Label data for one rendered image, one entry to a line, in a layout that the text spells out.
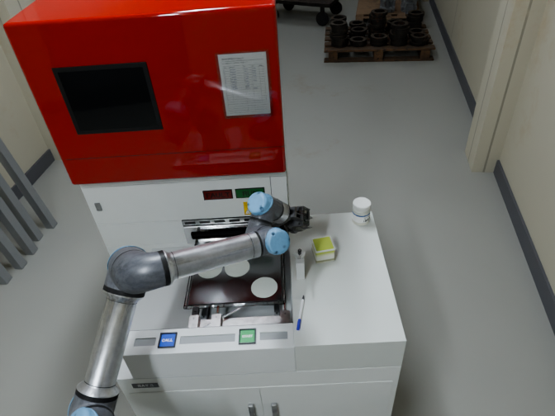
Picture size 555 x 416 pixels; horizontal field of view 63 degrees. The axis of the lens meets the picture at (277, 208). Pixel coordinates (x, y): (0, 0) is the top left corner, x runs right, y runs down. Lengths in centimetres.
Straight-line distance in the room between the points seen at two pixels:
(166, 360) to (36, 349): 158
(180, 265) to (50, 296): 214
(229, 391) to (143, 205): 80
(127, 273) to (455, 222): 262
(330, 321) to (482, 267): 178
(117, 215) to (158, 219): 17
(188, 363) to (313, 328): 42
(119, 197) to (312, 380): 102
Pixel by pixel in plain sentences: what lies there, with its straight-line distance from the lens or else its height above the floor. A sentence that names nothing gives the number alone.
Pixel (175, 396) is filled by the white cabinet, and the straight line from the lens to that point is 178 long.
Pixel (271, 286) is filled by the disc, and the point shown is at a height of 90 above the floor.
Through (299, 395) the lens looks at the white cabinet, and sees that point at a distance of 175.
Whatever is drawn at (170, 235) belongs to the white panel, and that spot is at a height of 89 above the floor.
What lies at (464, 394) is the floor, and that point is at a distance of 261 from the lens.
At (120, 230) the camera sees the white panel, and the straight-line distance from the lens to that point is 206.
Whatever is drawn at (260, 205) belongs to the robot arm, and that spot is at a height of 133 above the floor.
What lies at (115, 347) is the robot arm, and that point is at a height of 114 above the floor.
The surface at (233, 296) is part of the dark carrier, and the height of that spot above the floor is 90.
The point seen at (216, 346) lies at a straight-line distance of 152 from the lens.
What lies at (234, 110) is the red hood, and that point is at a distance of 157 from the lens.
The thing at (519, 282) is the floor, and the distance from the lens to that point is 316.
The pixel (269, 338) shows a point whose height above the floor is 96.
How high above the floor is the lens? 221
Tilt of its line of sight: 40 degrees down
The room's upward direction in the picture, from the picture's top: 5 degrees counter-clockwise
